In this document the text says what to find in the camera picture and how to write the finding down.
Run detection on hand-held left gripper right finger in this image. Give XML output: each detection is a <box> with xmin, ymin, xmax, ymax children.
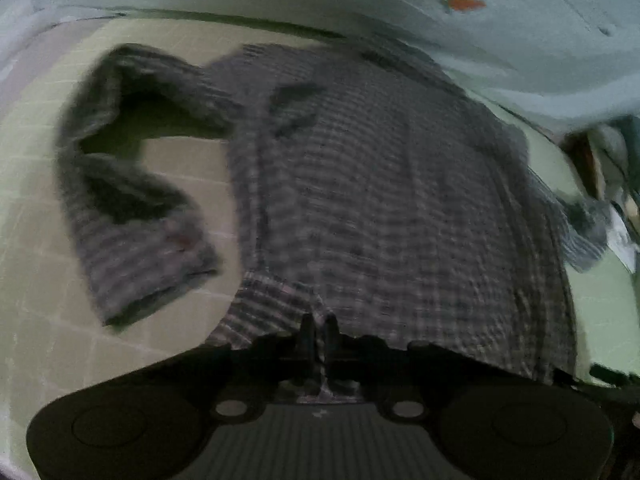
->
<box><xmin>324</xmin><ymin>314</ymin><xmax>431</xmax><ymax>421</ymax></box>

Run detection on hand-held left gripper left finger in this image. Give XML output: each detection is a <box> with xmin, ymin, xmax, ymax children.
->
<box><xmin>212</xmin><ymin>314</ymin><xmax>321</xmax><ymax>421</ymax></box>

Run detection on blue checked shirt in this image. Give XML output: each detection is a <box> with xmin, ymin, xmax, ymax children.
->
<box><xmin>55</xmin><ymin>42</ymin><xmax>613</xmax><ymax>403</ymax></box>

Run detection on pale carrot print quilt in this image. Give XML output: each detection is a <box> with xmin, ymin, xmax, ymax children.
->
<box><xmin>0</xmin><ymin>0</ymin><xmax>640</xmax><ymax>136</ymax></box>

